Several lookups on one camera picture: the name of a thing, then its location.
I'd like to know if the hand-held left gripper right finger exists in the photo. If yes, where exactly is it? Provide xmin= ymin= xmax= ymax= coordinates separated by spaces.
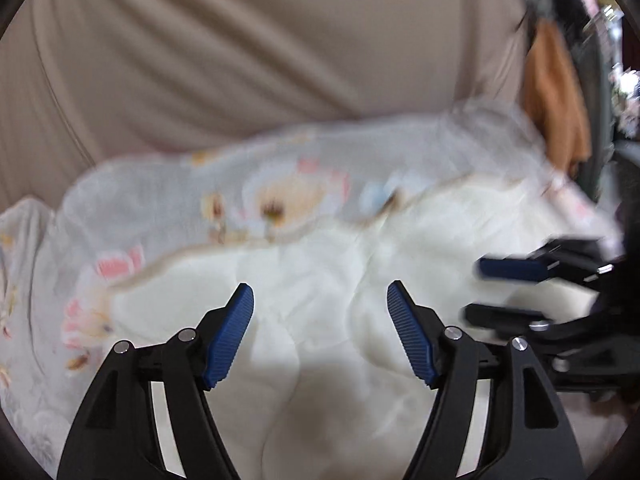
xmin=386 ymin=281 xmax=586 ymax=480

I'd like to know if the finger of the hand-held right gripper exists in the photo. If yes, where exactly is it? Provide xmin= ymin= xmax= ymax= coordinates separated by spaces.
xmin=477 ymin=237 xmax=626 ymax=291
xmin=464 ymin=303 xmax=561 ymax=333

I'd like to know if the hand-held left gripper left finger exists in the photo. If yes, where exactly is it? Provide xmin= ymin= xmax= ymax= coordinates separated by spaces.
xmin=56 ymin=282 xmax=256 ymax=480

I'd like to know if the grey floral fleece blanket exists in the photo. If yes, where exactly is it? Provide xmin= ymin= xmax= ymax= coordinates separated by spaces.
xmin=0 ymin=102 xmax=631 ymax=480

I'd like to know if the orange hanging cloth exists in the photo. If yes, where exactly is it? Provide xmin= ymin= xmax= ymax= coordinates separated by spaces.
xmin=520 ymin=17 xmax=594 ymax=175

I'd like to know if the dark metal rack pole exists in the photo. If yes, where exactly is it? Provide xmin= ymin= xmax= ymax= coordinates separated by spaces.
xmin=575 ymin=0 xmax=618 ymax=203

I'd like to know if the beige backdrop cloth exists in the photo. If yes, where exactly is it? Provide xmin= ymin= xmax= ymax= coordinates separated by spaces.
xmin=0 ymin=0 xmax=533 ymax=211

